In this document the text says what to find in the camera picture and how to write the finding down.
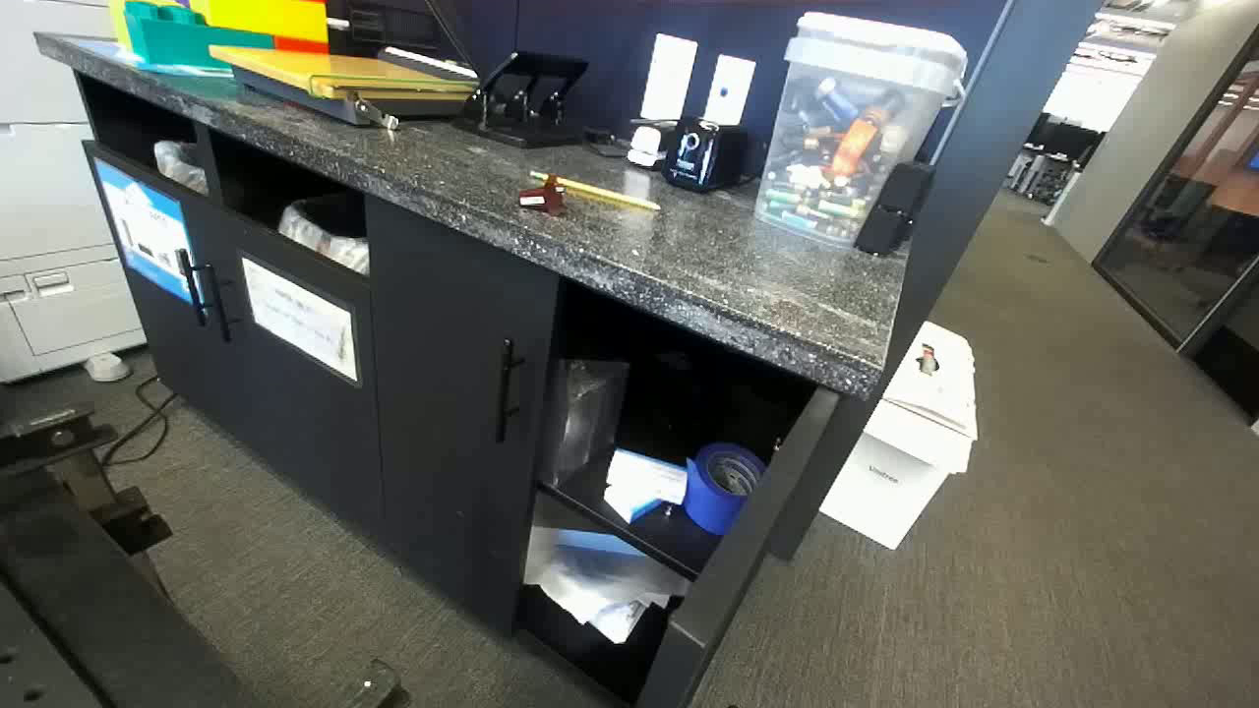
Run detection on large white trash bag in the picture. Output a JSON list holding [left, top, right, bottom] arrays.
[[274, 191, 375, 279]]

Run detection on clear plastic bag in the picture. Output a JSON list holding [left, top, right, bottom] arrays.
[[541, 352, 632, 491]]

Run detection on white and blue packet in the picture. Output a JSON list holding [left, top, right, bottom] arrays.
[[599, 447, 692, 527]]

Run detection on black handle on single door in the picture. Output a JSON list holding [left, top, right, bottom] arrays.
[[491, 335, 528, 447]]

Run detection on blue and white label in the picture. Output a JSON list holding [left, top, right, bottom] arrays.
[[89, 154, 199, 309]]

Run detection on black cabinet with granite counter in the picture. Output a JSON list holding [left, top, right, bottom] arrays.
[[31, 28, 914, 705]]

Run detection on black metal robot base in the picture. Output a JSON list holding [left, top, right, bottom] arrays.
[[0, 406, 255, 708]]

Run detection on blue tape roll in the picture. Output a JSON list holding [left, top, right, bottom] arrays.
[[682, 441, 771, 537]]

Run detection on open black cabinet door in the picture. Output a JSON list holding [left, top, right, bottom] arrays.
[[632, 384, 843, 708]]

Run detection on glass office door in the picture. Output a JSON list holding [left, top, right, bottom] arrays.
[[1091, 18, 1259, 426]]

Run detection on short white wall plate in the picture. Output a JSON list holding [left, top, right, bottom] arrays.
[[699, 49, 759, 129]]

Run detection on black hole punch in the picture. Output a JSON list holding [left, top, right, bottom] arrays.
[[468, 49, 591, 148]]

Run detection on yellow pencil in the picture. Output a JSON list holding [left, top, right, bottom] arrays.
[[528, 167, 663, 215]]

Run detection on white filing cabinet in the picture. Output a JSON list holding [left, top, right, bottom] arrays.
[[0, 0, 148, 388]]

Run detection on white paper label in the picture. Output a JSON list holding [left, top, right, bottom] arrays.
[[237, 255, 360, 384]]

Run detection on black floor cable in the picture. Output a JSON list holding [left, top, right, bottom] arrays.
[[95, 371, 183, 470]]

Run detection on black rectangular device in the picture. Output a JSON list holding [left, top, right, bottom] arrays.
[[855, 157, 936, 258]]

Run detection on small white dispenser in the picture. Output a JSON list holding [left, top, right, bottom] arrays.
[[622, 116, 670, 173]]

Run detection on pile of white plastic sheets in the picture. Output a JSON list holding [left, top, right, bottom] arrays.
[[520, 491, 692, 649]]

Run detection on yellow and orange folder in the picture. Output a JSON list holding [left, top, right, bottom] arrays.
[[187, 0, 333, 53]]

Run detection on small white trash bag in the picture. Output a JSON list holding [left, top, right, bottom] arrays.
[[148, 138, 211, 201]]

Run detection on tall white wall plate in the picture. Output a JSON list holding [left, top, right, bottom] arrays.
[[637, 30, 699, 129]]

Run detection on clear plastic container with lid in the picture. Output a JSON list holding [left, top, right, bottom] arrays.
[[756, 7, 971, 249]]

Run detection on green file organizer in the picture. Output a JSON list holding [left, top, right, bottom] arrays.
[[107, 0, 274, 77]]

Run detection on black handle on labelled door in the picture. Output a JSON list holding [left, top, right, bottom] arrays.
[[174, 243, 211, 331], [205, 263, 238, 346]]

